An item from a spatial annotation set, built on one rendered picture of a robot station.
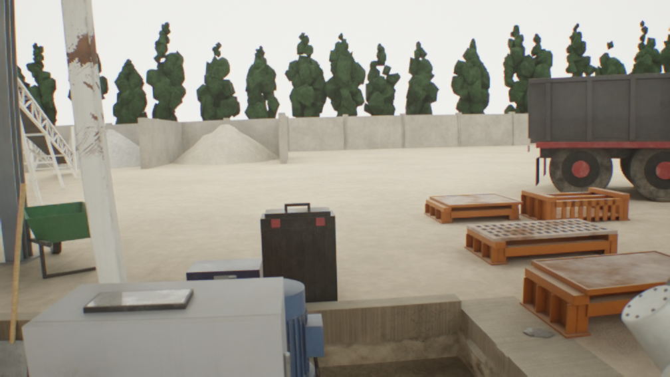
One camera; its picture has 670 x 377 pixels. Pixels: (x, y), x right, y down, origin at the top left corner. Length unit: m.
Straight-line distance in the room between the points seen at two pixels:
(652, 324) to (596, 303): 2.49
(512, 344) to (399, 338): 0.80
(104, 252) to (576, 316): 2.49
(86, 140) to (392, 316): 2.37
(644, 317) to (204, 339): 0.58
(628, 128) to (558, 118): 1.12
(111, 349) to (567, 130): 8.34
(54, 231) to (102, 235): 3.39
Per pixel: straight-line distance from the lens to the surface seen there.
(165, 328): 0.77
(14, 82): 5.76
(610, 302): 3.13
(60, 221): 4.78
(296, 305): 1.57
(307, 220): 3.26
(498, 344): 2.89
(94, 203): 1.43
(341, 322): 3.22
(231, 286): 0.91
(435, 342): 3.41
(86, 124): 1.42
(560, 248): 4.71
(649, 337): 0.60
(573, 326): 3.06
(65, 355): 0.84
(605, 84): 8.79
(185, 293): 0.87
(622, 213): 6.99
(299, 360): 1.65
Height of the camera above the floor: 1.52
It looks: 6 degrees down
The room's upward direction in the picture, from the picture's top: 2 degrees counter-clockwise
